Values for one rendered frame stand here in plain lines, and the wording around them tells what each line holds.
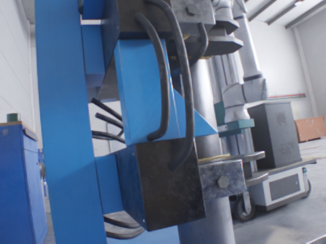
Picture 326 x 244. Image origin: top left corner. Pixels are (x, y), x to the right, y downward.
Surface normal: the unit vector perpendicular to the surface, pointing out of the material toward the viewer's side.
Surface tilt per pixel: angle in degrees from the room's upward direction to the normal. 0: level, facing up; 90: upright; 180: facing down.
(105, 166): 90
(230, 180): 90
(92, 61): 90
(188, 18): 90
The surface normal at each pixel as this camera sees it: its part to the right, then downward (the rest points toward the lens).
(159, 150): 0.33, -0.17
